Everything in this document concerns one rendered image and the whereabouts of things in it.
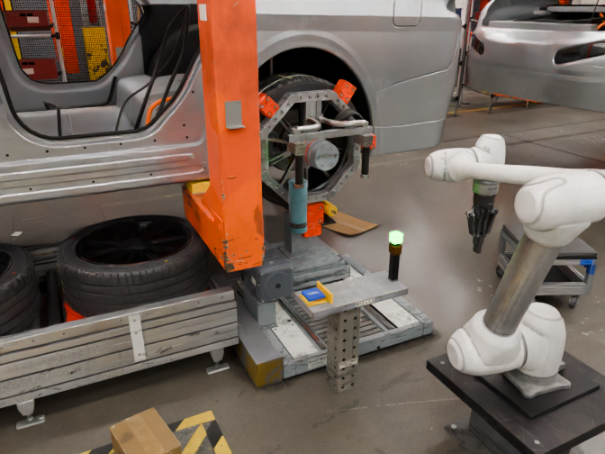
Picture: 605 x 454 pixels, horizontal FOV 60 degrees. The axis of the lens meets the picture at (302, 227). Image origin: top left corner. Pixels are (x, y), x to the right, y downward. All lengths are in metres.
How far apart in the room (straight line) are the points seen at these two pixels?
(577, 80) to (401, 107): 1.86
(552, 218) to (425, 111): 1.73
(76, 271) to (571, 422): 1.87
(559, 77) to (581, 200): 3.13
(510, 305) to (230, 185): 1.04
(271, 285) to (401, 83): 1.25
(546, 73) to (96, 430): 3.80
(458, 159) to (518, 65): 2.91
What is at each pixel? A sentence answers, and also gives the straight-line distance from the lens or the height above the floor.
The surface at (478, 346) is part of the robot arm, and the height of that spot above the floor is 0.53.
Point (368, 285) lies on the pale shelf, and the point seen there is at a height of 0.45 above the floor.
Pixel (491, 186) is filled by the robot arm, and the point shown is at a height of 0.91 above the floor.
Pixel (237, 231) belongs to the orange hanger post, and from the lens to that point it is 2.03.
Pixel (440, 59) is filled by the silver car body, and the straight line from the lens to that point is 3.00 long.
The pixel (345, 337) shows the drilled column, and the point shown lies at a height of 0.27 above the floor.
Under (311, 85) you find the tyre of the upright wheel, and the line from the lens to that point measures 2.58.
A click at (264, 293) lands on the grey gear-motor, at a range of 2.40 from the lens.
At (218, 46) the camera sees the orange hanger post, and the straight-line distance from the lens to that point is 1.86.
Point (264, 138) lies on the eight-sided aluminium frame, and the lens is 2.43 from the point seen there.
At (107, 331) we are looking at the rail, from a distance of 2.20.
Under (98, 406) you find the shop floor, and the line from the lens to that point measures 2.39.
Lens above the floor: 1.50
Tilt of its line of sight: 23 degrees down
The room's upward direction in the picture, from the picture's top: straight up
